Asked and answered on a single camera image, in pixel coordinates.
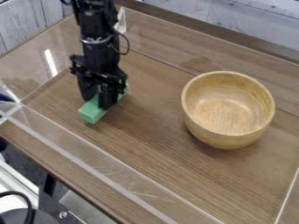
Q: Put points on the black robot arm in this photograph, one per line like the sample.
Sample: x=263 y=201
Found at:
x=96 y=18

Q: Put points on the clear acrylic corner bracket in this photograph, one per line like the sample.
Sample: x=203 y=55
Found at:
x=120 y=26

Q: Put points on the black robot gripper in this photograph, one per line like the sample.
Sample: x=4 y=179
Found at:
x=96 y=68

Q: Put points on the light wooden bowl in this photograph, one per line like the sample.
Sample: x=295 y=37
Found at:
x=227 y=109

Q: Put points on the clear acrylic barrier wall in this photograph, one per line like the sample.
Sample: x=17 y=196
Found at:
x=136 y=160

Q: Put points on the green rectangular block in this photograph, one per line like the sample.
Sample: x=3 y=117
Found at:
x=89 y=112

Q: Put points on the metal base plate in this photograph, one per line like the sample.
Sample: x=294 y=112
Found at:
x=81 y=209

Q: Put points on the black table leg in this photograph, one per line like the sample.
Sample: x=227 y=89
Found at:
x=49 y=184

